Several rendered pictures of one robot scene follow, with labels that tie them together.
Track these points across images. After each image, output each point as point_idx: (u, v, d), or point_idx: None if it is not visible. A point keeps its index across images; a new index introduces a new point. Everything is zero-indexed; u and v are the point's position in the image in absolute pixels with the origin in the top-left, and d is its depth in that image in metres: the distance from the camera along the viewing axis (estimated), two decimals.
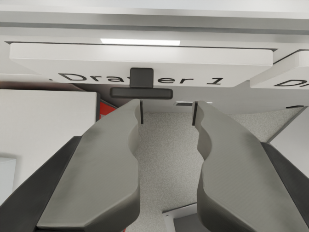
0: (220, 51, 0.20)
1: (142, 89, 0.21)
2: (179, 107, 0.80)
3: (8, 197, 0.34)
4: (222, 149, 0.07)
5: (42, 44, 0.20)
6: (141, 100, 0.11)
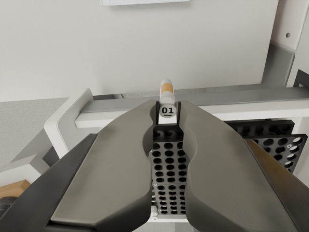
0: None
1: None
2: (215, 92, 0.82)
3: None
4: (207, 148, 0.07)
5: (65, 148, 0.24)
6: (157, 101, 0.11)
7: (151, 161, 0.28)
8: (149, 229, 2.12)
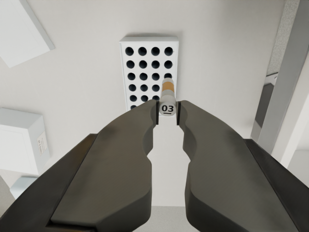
0: None
1: None
2: None
3: None
4: (207, 148, 0.07)
5: None
6: (157, 101, 0.11)
7: None
8: None
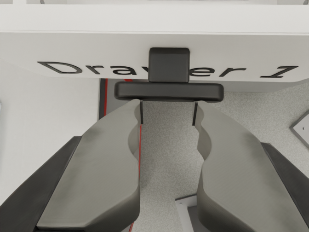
0: None
1: (170, 86, 0.12)
2: None
3: None
4: (222, 149, 0.07)
5: None
6: (141, 100, 0.11)
7: None
8: None
